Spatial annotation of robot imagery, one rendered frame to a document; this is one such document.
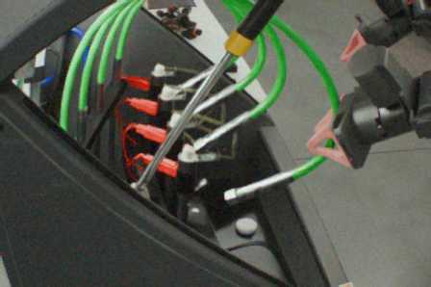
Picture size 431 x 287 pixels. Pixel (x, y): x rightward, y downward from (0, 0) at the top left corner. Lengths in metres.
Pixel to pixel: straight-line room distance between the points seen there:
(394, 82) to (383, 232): 2.04
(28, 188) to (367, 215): 2.34
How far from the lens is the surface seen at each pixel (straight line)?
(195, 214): 1.13
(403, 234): 2.77
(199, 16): 1.81
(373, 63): 0.72
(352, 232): 2.69
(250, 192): 0.92
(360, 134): 0.81
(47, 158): 0.55
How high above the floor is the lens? 1.70
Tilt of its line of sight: 34 degrees down
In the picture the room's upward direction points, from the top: 8 degrees clockwise
